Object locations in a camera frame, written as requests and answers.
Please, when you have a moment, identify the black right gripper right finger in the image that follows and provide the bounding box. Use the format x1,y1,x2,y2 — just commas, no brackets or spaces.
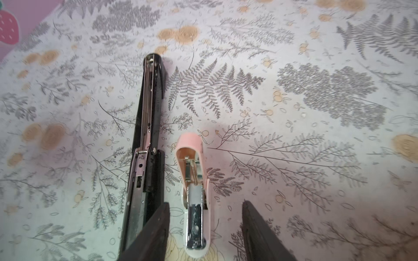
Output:
242,201,295,261

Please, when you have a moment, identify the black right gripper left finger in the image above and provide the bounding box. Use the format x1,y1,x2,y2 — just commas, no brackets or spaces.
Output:
118,202,170,261

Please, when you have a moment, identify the pink white small stapler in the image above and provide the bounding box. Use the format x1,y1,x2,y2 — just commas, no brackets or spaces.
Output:
175,133,212,259

